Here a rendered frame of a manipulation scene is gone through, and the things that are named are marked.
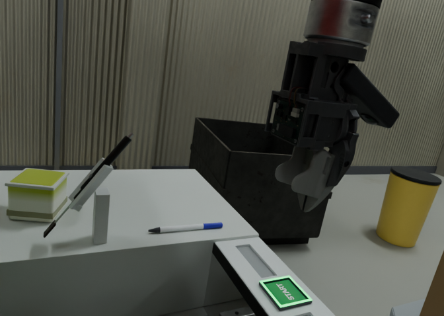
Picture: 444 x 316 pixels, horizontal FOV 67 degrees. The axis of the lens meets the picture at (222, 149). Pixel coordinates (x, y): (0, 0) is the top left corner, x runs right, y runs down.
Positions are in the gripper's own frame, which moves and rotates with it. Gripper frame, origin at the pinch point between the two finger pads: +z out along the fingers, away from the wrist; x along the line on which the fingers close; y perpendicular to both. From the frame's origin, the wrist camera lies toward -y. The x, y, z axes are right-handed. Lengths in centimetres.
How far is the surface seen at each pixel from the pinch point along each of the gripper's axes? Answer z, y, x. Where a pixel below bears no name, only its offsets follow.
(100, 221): 10.1, 24.5, -17.1
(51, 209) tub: 11.6, 31.3, -24.7
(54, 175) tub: 7.4, 31.0, -29.3
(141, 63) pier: -1, -34, -266
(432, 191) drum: 59, -234, -114
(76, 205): 7.1, 28.1, -16.8
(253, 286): 14.7, 4.5, -2.6
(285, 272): 14.7, -2.5, -4.4
